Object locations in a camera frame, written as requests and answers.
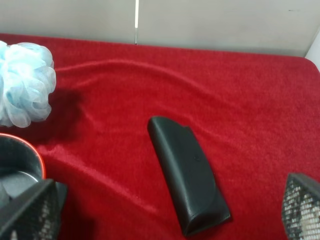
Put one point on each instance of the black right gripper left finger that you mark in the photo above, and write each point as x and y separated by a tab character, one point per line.
35	214

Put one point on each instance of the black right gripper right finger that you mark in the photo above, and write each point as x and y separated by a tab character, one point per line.
300	211

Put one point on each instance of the red velvet tablecloth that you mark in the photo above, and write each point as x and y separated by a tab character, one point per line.
256	117

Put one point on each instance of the black glasses case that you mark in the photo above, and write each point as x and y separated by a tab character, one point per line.
197	200

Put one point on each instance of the light blue bath loofah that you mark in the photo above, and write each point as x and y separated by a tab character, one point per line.
27	78

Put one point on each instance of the red pot with black handles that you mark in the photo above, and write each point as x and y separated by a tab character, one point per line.
21	166

